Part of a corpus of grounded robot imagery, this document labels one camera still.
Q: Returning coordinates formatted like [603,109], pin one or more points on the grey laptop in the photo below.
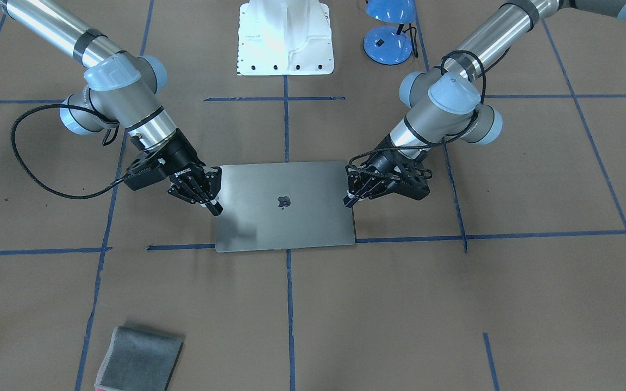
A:
[273,206]

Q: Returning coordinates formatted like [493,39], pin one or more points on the grey folded cloth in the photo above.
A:
[138,360]

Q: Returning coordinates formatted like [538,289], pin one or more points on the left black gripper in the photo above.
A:
[384,163]

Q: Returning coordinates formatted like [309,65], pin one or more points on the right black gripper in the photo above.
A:
[181,158]

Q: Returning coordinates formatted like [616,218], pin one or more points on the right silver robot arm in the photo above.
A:
[121,91]

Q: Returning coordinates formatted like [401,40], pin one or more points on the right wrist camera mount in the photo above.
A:
[144,171]

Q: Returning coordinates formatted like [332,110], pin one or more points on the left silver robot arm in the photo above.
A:
[445,106]

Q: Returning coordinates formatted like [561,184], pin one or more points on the blue desk lamp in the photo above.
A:
[394,42]

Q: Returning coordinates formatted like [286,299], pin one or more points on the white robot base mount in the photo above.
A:
[284,38]

